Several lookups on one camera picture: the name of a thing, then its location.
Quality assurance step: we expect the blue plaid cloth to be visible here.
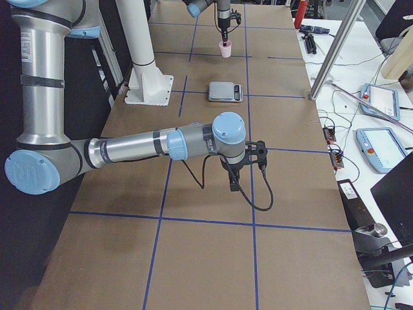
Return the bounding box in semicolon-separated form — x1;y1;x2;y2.
299;25;330;35

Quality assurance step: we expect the black tripod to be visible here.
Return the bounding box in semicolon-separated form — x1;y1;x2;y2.
302;31;317;54

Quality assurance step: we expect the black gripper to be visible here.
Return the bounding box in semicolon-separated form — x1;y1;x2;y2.
221;158;247;192
217;18;230;45

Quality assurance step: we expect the near blue teach pendant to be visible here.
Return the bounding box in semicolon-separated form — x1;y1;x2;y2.
356;127;408;174

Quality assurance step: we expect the far blue teach pendant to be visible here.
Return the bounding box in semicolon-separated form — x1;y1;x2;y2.
360;83;401;121

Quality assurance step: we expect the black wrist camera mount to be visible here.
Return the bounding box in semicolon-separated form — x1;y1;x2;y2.
243;140;268;171

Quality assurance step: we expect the blue teach pendant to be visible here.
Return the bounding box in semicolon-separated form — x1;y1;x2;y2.
360;83;401;121
356;127;408;174

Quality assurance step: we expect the grey office chair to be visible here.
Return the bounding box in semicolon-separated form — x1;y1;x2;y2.
376;0;412;55

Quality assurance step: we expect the black box white label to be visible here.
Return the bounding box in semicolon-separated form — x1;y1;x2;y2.
337;179;375;231

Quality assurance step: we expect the black clamp stand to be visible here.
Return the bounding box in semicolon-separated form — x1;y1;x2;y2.
352;223;412;288

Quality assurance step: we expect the black monitor corner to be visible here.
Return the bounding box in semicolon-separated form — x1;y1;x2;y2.
370;154;413;245

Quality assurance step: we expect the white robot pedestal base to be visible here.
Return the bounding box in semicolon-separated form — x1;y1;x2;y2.
116;0;174;106

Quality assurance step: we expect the aluminium frame post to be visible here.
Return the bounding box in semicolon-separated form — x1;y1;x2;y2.
309;0;366;101

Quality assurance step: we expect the digital kitchen scale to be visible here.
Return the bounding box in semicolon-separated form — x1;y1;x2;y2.
208;81;243;102

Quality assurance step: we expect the red cylinder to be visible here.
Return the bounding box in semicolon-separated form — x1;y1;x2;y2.
294;0;308;29

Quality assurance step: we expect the orange black connector block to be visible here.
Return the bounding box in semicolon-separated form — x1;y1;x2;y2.
323;127;336;144

